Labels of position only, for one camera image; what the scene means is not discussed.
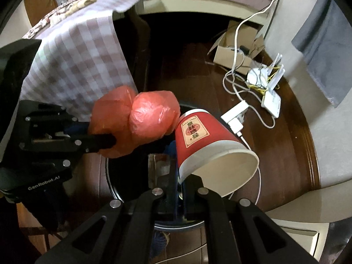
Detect white power cable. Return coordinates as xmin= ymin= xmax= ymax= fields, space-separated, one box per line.
xmin=223 ymin=0 xmax=284 ymax=128

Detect grey hanging cloth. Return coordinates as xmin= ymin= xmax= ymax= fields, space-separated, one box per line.
xmin=291 ymin=0 xmax=352 ymax=108

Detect white modem box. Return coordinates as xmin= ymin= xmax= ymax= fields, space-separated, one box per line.
xmin=261 ymin=92 xmax=281 ymax=118

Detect white router with antennas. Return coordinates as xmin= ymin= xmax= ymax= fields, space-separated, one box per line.
xmin=247 ymin=53 xmax=286 ymax=90

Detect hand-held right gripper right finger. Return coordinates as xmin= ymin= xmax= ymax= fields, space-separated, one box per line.
xmin=180 ymin=176 xmax=319 ymax=264

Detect cardboard box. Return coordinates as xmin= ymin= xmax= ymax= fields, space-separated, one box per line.
xmin=207 ymin=20 xmax=266 ymax=75

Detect red plastic bag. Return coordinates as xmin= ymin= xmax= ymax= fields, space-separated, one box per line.
xmin=88 ymin=86 xmax=180 ymax=158

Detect yellow patterned cloth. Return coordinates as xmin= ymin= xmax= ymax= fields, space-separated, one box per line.
xmin=48 ymin=0 xmax=92 ymax=22

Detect white power strip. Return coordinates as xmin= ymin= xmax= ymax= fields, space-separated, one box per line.
xmin=221 ymin=101 xmax=248 ymax=132

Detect pink checkered blanket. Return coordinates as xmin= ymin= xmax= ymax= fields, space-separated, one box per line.
xmin=0 ymin=0 xmax=154 ymax=161

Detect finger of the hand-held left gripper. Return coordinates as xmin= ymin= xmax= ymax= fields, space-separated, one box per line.
xmin=64 ymin=133 xmax=116 ymax=155
xmin=69 ymin=122 xmax=91 ymax=136

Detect yellow network cable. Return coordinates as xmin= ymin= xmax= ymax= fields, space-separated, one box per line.
xmin=249 ymin=64 xmax=284 ymax=97

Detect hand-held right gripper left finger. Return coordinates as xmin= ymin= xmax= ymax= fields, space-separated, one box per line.
xmin=34 ymin=140 xmax=180 ymax=264

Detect black round trash bin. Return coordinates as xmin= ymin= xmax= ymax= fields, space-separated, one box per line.
xmin=105 ymin=102 xmax=262 ymax=231

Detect blue striped slipper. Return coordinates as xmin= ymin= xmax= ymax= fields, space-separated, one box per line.
xmin=152 ymin=231 xmax=169 ymax=257

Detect white charger plug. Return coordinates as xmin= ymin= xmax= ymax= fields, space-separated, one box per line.
xmin=229 ymin=118 xmax=245 ymax=137

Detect red paper cup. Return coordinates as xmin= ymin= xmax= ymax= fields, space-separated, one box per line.
xmin=174 ymin=108 xmax=259 ymax=197

